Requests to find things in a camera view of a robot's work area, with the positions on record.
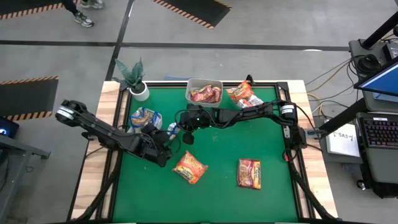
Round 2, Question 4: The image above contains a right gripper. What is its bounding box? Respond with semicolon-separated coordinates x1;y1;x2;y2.
182;107;218;146

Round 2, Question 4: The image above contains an orange Maruchan noodle packet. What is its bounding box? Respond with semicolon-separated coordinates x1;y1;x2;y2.
172;150;209;185
238;95;265;109
226;80;254;102

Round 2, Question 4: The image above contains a green snake plant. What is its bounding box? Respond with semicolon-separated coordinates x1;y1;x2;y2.
112;57;146;93

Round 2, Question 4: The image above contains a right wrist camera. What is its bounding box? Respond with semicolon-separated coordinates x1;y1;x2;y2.
176;108;196;132

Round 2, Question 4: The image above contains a black diagonal pole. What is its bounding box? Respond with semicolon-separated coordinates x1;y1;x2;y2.
318;98;368;138

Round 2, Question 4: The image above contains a white plant pot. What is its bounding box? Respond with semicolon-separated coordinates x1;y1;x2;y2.
129;81;150;103

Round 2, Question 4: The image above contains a blue-lit black device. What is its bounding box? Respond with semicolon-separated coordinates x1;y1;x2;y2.
0;116;20;140

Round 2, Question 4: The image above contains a blue Maruchan noodle packet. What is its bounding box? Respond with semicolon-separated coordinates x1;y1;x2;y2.
167;122;182;141
130;108;158;130

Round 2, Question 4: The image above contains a clear teal plastic bin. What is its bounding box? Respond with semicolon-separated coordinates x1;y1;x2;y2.
224;81;266;110

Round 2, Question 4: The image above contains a blue-lit computer screen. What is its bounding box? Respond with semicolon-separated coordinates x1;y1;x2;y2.
354;60;398;98

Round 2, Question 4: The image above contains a grey equipment box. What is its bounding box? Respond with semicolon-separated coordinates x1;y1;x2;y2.
348;39;398;78

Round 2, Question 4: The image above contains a coiled black cable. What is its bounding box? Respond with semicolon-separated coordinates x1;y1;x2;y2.
356;54;382;75

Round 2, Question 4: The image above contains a large white plastic bin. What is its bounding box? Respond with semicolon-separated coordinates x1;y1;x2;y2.
127;105;165;134

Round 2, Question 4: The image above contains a wooden table side board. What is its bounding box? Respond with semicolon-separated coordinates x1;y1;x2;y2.
279;79;339;219
70;80;131;220

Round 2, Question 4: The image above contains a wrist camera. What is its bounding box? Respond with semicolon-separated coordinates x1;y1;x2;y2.
146;123;171;144
176;108;196;132

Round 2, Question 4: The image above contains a dark grey desk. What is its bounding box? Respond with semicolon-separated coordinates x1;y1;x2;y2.
0;133;51;218

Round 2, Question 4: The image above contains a laptop computer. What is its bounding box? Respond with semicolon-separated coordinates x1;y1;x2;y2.
356;90;398;198

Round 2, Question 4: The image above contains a black keyboard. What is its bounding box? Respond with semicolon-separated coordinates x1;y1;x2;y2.
361;116;398;149

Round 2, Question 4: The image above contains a white paper sheet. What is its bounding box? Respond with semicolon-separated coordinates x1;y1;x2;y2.
326;123;361;158

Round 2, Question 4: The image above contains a red Maruchan noodle packet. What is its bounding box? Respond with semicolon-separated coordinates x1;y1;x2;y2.
201;85;222;103
190;86;210;103
236;157;262;190

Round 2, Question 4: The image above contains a black aluminium table frame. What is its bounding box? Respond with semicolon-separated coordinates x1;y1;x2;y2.
67;80;343;224

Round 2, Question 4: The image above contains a small white plastic bin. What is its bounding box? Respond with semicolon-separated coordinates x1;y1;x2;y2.
185;78;224;108

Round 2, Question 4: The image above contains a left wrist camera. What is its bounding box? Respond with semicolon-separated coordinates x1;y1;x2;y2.
146;123;171;144

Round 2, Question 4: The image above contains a black tripod pole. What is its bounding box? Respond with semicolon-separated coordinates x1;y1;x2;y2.
362;12;398;50

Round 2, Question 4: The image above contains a person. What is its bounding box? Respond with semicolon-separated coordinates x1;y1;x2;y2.
61;0;105;29

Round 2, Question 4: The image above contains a black hazard-striped floor mat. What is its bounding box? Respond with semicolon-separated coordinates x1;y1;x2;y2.
0;75;60;122
0;0;82;21
151;0;233;30

